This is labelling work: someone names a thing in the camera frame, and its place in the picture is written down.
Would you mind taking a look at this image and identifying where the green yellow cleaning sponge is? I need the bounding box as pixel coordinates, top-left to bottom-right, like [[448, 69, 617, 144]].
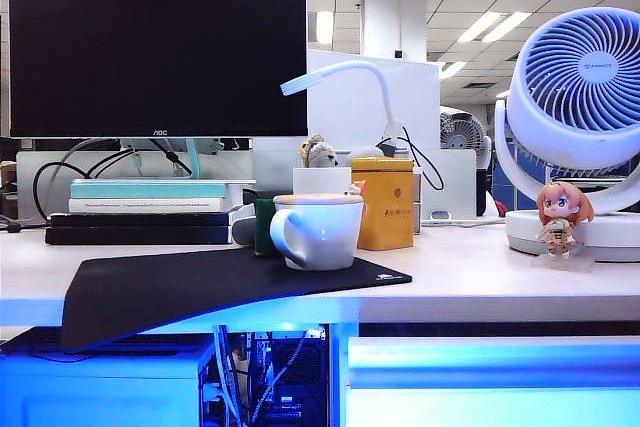
[[253, 198, 278, 257]]

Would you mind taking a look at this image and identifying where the white desk drawer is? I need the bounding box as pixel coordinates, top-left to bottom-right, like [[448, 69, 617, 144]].
[[344, 336, 640, 427]]

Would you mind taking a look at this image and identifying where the small white drawer organizer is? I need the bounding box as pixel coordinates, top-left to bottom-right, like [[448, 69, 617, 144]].
[[412, 169, 424, 236]]

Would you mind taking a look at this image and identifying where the white pen holder box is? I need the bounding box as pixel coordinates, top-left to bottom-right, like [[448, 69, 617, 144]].
[[292, 167, 353, 197]]

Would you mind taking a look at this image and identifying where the wooden mug lid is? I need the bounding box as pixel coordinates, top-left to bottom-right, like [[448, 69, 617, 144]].
[[272, 193, 365, 207]]

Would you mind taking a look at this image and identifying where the beige plush toy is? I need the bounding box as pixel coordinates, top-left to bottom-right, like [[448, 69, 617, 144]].
[[298, 133, 340, 170]]

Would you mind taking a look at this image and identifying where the small orange fox figurine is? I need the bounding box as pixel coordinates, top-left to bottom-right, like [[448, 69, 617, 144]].
[[346, 177, 369, 221]]

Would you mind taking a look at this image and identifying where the white ceramic mug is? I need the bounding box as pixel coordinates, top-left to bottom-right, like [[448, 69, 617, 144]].
[[269, 199, 365, 271]]

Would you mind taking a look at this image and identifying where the yellow tea tin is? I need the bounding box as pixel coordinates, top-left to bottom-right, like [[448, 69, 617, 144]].
[[350, 156, 416, 252]]

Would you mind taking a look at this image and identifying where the gray wrist rest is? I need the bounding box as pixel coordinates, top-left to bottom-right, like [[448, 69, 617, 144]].
[[230, 219, 258, 247]]

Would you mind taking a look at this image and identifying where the white gooseneck desk lamp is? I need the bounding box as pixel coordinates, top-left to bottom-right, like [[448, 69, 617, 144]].
[[279, 60, 409, 158]]

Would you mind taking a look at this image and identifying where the teal white monitor stand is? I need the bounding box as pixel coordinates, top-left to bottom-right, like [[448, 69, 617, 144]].
[[70, 137, 257, 186]]

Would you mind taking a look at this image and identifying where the narrow frosted white desk panel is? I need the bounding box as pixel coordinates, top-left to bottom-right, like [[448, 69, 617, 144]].
[[413, 148, 478, 221]]

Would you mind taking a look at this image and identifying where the small white background fan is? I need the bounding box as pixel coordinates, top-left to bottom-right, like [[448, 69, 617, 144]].
[[439, 106, 494, 168]]

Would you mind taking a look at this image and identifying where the black mouse pad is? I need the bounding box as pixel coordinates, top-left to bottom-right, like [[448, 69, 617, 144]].
[[59, 246, 414, 351]]

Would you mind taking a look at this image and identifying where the teal book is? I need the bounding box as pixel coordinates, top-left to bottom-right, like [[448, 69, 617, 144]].
[[69, 182, 229, 201]]

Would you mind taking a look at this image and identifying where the white book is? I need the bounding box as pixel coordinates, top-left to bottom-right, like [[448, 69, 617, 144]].
[[68, 198, 237, 214]]

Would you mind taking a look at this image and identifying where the thin flat black box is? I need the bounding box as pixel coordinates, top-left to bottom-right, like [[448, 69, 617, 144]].
[[49, 212, 232, 228]]

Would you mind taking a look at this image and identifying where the thick flat black box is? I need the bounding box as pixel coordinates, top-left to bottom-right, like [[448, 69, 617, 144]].
[[44, 226, 234, 246]]

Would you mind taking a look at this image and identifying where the black AOC monitor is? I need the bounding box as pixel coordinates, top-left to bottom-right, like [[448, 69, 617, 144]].
[[7, 0, 309, 139]]

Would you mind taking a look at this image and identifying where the large white desk fan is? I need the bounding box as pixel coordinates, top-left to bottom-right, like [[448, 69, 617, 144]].
[[493, 6, 640, 264]]

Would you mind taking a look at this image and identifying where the orange haired anime figurine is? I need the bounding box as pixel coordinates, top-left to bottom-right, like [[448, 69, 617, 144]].
[[535, 180, 596, 261]]

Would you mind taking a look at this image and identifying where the white computer tower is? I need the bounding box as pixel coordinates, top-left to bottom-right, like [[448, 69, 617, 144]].
[[0, 334, 331, 427]]

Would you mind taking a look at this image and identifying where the black keyboard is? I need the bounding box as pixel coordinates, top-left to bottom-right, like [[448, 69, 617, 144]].
[[0, 325, 209, 356]]

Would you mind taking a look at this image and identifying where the black lamp cable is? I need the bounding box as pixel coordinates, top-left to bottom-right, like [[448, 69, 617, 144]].
[[378, 126, 444, 192]]

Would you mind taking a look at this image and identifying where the black monitor cable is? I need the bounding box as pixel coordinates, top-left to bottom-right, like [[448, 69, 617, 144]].
[[33, 138, 194, 221]]

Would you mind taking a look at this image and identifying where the white computer cable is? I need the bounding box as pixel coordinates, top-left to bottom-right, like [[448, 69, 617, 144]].
[[212, 324, 248, 427]]

